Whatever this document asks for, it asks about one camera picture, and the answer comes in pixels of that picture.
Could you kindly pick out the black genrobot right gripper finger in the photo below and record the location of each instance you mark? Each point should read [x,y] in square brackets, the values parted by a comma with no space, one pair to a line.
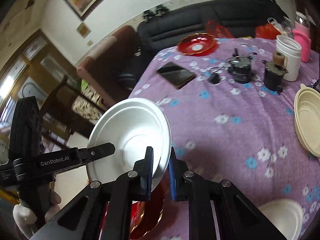
[49,164]

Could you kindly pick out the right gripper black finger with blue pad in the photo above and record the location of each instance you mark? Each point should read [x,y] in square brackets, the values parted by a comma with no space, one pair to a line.
[103,211]
[217,210]

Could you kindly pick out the white foam bowl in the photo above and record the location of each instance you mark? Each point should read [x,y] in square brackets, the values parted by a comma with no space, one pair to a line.
[131,125]

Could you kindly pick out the white gloved hand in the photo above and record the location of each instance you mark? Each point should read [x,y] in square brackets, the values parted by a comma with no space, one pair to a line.
[25,218]

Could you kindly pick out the wooden chair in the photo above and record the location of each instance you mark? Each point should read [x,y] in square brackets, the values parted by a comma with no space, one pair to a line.
[65,115]

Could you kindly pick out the white foam plate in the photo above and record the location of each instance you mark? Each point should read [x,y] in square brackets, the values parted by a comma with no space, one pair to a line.
[286,215]

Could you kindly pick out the wooden cabinet with glass doors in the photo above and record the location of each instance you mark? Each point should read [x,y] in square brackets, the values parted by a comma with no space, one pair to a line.
[34,69]

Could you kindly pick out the purple floral tablecloth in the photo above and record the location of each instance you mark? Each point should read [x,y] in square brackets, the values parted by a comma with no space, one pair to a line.
[241,132]

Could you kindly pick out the brown armchair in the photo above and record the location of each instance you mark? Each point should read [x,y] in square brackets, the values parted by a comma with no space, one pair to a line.
[105,62]

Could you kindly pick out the small black adapter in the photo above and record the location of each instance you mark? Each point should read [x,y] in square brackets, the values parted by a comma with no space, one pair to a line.
[214,78]

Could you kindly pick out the beige plastic bowl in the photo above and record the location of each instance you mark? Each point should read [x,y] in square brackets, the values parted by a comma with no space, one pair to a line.
[307,118]

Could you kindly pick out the black smartphone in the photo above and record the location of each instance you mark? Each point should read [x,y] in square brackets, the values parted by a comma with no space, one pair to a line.
[176,75]

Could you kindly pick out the black motor device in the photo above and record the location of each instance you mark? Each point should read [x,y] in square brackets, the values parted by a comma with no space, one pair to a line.
[240,67]

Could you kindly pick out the black jar with cork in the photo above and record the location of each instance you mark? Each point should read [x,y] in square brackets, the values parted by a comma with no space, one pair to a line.
[274,72]

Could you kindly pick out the red glass plate far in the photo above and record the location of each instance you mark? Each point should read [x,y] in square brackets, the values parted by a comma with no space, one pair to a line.
[198,44]

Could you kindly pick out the white plastic canister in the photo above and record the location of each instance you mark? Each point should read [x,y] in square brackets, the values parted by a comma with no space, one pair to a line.
[292,51]

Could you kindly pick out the black leather sofa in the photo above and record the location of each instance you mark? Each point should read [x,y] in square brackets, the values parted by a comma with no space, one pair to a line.
[240,17]

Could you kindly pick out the pink knitted thermos bottle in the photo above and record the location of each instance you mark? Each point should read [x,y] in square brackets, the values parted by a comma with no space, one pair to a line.
[301,34]

